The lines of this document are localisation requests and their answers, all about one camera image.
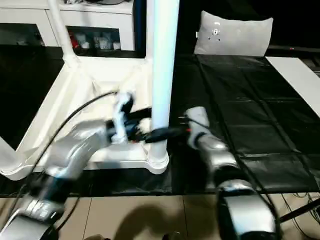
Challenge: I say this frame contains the white plastic table top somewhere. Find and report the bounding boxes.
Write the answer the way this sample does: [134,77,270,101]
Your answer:
[0,56,171,182]

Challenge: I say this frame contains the black table mat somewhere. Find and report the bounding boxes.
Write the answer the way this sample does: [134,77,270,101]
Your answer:
[0,44,320,197]

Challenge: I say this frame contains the black cabinet with yellow label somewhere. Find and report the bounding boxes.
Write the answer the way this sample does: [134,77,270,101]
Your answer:
[134,0,207,56]

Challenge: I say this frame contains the white glass-door cabinet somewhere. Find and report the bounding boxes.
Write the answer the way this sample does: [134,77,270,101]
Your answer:
[0,0,137,52]

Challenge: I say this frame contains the grey cushion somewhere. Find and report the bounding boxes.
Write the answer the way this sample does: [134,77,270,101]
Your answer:
[194,10,275,56]

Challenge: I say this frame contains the white flat board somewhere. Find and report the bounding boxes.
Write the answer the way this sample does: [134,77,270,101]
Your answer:
[265,56,320,104]

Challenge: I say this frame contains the black stand bar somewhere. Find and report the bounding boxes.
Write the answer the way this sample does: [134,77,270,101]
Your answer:
[277,197,320,224]

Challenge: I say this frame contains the thin floor cables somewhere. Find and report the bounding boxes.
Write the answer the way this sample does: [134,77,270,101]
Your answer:
[280,192,320,202]

